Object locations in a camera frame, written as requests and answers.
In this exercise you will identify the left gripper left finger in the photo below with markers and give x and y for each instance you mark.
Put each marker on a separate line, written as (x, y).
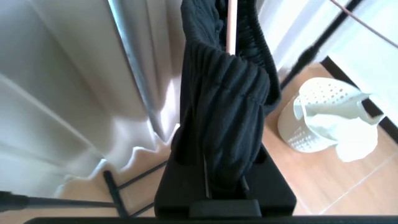
(180, 189)

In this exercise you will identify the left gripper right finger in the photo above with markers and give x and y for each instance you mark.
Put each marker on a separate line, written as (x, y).
(273, 193)

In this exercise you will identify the black garment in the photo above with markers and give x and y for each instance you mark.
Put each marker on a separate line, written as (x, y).
(227, 109)

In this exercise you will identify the black clothes rack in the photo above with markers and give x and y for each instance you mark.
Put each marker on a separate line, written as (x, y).
(115, 196)

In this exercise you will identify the white laundry basket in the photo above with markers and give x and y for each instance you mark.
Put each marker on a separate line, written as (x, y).
(292, 124)

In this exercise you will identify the white garment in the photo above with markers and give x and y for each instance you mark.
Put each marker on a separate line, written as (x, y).
(351, 140)

